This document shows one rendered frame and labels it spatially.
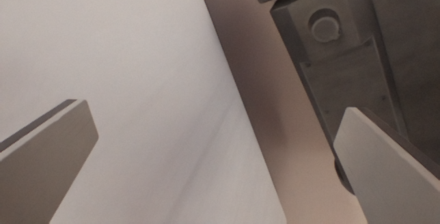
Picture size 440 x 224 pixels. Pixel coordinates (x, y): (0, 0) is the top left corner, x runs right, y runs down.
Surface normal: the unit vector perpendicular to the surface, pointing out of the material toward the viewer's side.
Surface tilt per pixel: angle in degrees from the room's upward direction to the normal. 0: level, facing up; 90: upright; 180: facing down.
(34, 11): 90
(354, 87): 0
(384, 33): 0
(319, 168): 0
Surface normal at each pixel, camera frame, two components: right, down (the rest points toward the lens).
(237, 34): -0.31, 0.53
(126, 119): 0.88, -0.15
